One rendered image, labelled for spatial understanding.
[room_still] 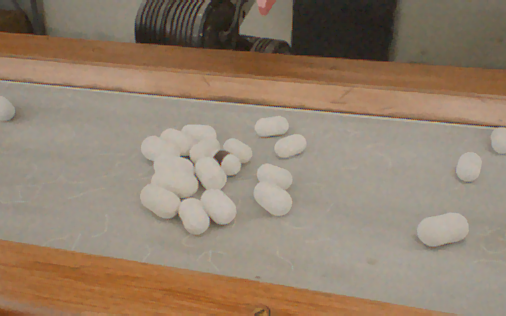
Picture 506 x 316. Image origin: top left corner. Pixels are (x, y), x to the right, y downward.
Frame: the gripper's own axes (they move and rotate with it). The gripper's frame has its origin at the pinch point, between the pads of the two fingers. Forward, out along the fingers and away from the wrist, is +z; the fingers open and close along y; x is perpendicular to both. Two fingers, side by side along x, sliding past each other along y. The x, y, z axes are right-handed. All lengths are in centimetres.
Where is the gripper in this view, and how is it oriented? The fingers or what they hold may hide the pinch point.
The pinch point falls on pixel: (263, 4)
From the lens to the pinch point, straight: 54.7
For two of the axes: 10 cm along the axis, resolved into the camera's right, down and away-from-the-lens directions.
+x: 1.5, 3.6, 9.2
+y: 9.7, 1.2, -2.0
